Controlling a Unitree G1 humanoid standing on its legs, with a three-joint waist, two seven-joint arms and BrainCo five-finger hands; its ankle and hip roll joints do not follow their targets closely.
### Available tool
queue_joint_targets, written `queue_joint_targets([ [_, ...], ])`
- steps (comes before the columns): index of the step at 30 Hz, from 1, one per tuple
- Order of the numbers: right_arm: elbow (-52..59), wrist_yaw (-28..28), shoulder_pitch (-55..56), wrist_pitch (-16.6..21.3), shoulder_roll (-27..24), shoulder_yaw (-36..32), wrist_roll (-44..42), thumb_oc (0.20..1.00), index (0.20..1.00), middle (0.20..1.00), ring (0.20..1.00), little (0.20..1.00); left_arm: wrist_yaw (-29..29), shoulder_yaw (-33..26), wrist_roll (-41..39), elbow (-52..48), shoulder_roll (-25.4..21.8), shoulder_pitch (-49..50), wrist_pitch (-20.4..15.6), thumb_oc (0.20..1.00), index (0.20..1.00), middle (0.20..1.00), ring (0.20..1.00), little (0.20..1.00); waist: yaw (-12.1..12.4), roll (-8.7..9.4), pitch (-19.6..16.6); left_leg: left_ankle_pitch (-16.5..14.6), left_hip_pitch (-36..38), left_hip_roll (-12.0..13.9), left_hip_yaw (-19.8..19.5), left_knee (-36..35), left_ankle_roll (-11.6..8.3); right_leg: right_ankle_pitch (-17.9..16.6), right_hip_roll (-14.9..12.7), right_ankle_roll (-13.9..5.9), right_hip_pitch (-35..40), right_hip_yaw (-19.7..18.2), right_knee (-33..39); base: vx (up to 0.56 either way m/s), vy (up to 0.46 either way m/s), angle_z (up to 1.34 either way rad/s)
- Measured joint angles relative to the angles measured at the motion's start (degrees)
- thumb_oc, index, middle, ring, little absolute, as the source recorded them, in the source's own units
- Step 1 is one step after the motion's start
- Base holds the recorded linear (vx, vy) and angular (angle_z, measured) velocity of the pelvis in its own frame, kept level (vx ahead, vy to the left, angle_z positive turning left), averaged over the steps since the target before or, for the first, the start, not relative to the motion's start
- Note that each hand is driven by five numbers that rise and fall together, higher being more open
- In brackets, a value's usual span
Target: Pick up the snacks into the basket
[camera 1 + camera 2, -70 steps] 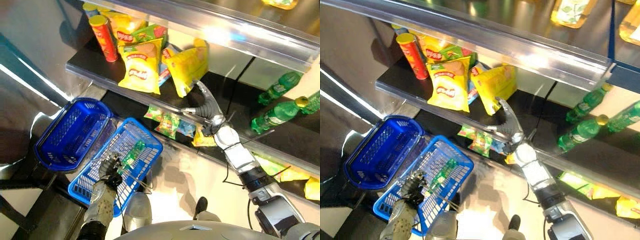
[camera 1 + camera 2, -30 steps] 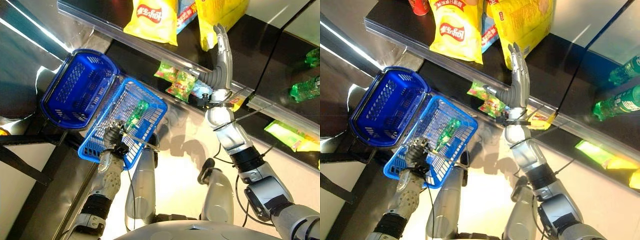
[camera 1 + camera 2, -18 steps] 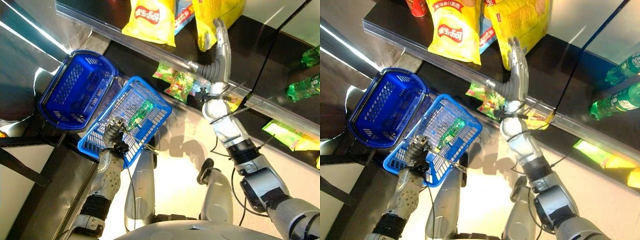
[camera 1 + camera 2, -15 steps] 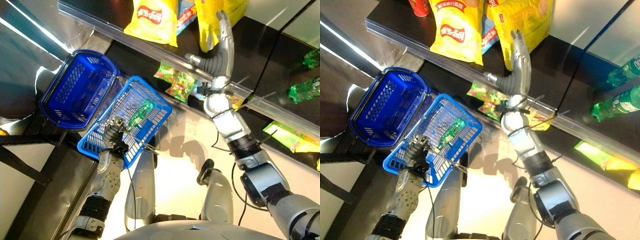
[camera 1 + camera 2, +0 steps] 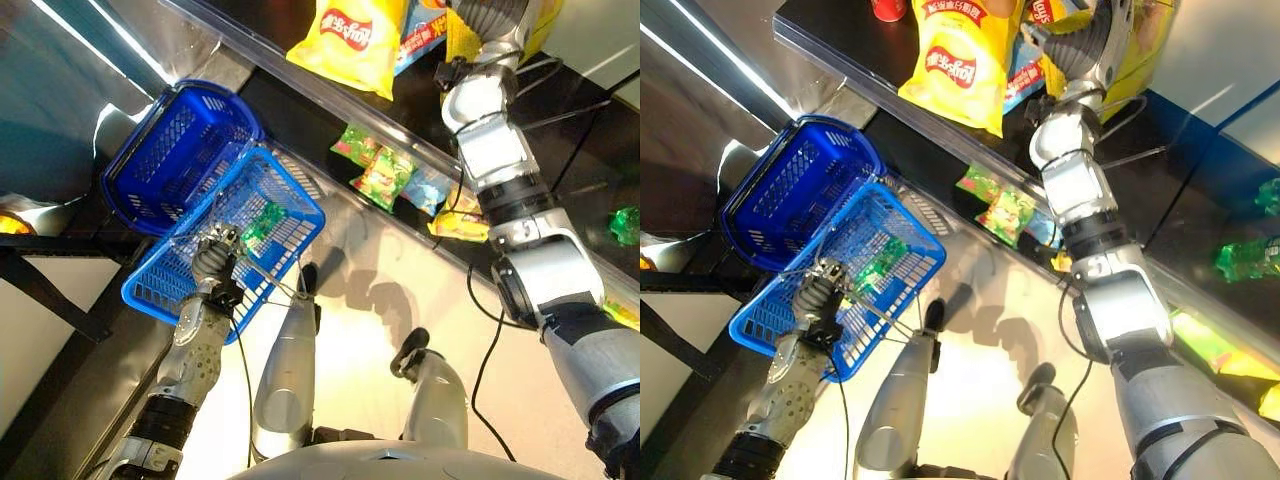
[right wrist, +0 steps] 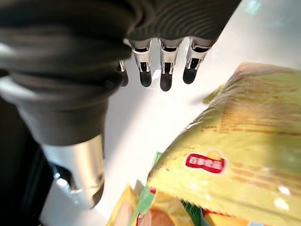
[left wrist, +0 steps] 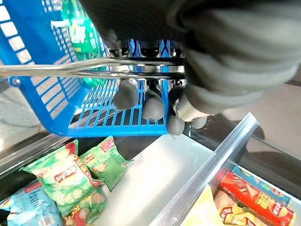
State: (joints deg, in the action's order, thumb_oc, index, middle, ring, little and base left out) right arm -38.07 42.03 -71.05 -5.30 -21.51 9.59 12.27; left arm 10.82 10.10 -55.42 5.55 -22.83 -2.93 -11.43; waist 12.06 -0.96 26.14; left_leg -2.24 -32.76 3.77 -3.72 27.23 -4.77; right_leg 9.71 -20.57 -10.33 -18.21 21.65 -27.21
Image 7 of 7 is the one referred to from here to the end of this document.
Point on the left robot hand black cloth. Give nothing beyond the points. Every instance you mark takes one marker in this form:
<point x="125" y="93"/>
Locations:
<point x="145" y="21"/>

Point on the blue plastic shopping basket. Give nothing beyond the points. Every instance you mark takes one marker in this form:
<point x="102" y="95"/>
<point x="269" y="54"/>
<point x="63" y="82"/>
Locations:
<point x="35" y="30"/>

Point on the green soda bottle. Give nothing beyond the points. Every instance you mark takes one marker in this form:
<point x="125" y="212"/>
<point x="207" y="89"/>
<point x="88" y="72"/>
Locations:
<point x="80" y="35"/>

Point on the small green chips bag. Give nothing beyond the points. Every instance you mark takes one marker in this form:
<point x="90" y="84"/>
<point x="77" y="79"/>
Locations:
<point x="105" y="162"/>

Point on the clear plastic shelf divider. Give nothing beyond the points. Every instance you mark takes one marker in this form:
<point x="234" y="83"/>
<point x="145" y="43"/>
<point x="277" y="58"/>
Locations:
<point x="211" y="164"/>

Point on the large green chips bag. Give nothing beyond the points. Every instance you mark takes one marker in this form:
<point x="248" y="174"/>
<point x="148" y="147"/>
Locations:
<point x="63" y="179"/>

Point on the green chips bag red print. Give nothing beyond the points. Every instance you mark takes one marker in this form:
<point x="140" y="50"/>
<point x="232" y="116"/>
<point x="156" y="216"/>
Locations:
<point x="87" y="209"/>

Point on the yellow chips bag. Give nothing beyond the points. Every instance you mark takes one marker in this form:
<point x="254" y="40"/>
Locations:
<point x="202" y="212"/>

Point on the red chips can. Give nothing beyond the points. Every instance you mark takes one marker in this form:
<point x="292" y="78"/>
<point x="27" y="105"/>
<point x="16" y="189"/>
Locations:
<point x="254" y="195"/>

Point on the yellow red snack bag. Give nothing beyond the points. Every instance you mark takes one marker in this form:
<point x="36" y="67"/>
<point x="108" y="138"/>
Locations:
<point x="232" y="214"/>

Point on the light blue chips bag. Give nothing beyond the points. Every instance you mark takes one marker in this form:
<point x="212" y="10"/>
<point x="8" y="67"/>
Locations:
<point x="28" y="207"/>

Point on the blue chips can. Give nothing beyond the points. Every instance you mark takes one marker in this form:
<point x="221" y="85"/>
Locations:
<point x="279" y="197"/>

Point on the silver metal shelf rail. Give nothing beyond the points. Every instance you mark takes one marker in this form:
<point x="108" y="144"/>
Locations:
<point x="23" y="155"/>

